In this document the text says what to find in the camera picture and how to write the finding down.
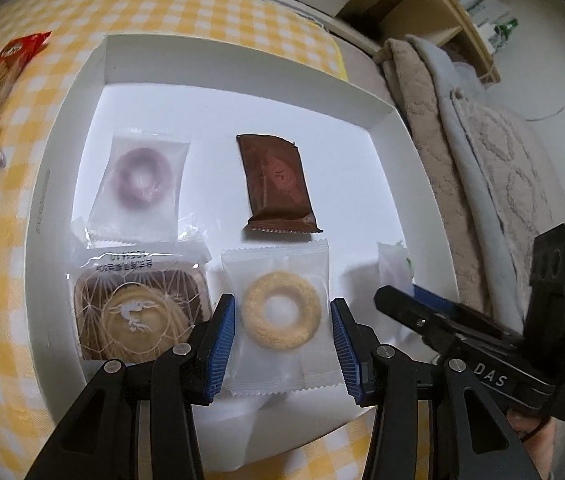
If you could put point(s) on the yellow white checkered blanket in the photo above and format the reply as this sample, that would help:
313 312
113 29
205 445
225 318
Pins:
77 27

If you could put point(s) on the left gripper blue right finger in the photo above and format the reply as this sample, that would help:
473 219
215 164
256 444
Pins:
352 352

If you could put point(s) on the brown foil snack packet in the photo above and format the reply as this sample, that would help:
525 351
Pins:
277 189

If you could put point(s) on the grey blue blanket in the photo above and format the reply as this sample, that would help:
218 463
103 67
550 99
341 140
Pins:
450 78

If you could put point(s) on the beige textured pillow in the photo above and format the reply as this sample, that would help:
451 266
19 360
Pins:
526 191

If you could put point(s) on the white shallow cardboard box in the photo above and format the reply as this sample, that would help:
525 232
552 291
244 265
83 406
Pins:
365 177

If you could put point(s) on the purple donut clear packet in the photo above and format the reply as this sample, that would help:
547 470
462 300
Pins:
138 197

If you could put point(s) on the tan fleece blanket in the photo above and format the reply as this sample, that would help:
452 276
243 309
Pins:
412 89

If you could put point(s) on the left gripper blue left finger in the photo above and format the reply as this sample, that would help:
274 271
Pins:
217 345

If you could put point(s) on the person's right hand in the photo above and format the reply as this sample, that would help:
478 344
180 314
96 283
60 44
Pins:
540 443

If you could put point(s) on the green glass bottle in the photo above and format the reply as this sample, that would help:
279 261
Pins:
504 30

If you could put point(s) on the beige donut clear packet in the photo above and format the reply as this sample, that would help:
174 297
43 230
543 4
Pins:
284 340

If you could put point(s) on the mooncake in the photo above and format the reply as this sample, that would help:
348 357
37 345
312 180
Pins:
132 303

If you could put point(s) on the pink donut clear packet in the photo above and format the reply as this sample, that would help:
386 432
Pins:
395 267

